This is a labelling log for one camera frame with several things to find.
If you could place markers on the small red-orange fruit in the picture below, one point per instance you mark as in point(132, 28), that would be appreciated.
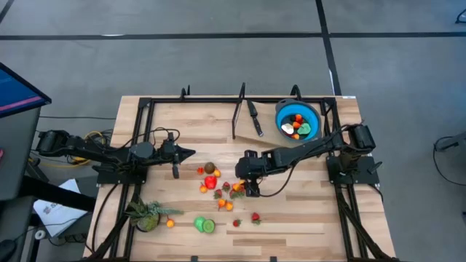
point(200, 170)

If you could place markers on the black table edge clamp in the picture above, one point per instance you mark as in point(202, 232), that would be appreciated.
point(194, 259)
point(273, 259)

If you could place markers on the red strawberry with long stem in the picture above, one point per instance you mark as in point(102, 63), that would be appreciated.
point(236, 223)

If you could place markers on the brown-skinned kiwi half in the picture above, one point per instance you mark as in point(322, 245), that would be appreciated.
point(209, 226)

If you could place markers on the orange apricot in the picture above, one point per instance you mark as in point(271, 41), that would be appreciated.
point(236, 187)

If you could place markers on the orange-yellow peach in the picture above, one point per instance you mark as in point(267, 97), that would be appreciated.
point(217, 173)

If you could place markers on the pale green avocado half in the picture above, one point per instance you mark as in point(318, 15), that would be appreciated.
point(304, 128)

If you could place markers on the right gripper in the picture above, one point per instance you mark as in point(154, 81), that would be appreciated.
point(251, 165)

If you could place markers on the monitor with blue screen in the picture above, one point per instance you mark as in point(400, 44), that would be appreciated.
point(18, 91)

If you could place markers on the blue collapsible bowl grey rim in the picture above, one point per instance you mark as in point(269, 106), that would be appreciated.
point(282, 113)

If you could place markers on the white table label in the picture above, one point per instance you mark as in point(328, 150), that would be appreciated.
point(349, 97)

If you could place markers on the orange fruit with brown stem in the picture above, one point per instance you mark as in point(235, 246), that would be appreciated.
point(221, 203)

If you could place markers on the bright green plastic fruit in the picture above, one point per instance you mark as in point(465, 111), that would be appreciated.
point(199, 223)

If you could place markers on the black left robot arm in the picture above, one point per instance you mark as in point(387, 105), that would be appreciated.
point(91, 153)

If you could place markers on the black desk beam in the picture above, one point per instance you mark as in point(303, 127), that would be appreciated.
point(54, 193)

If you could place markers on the grey desk cabinet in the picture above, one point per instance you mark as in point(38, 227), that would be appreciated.
point(14, 156)

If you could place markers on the orange tangerine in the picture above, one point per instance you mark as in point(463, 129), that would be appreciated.
point(295, 137)

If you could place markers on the white paper sheets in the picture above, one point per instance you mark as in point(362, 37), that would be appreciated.
point(58, 218)

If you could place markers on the yellow-orange round fruit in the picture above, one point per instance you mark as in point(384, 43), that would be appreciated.
point(229, 206)
point(204, 188)

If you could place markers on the black curved frame bracket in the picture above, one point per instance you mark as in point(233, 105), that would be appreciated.
point(183, 95)
point(298, 95)

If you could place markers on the cream peach half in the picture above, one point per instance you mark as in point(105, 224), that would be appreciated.
point(287, 128)

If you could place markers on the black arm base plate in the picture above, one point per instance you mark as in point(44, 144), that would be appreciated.
point(364, 178)
point(105, 178)

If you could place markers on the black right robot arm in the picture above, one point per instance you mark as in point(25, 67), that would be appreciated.
point(309, 149)

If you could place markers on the large red leafy strawberry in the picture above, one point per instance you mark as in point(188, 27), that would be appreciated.
point(255, 217)

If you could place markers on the potted succulent plant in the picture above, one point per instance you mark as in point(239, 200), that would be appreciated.
point(147, 222)

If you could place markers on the red-orange pear with stem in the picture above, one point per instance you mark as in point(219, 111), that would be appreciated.
point(299, 118)

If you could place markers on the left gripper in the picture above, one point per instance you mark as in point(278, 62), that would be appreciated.
point(170, 154)

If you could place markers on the red bell pepper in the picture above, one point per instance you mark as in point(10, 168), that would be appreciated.
point(210, 182)

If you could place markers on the black kitchen knife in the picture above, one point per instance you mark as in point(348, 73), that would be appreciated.
point(257, 125)

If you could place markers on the grey floor stand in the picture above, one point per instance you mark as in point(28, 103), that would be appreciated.
point(455, 142)

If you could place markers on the small orange fruit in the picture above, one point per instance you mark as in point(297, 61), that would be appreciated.
point(296, 124)
point(170, 223)

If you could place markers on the white tape roll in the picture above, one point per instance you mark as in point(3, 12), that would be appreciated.
point(36, 234)

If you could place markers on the black metal shelf stand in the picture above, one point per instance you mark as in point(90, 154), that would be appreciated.
point(237, 113)

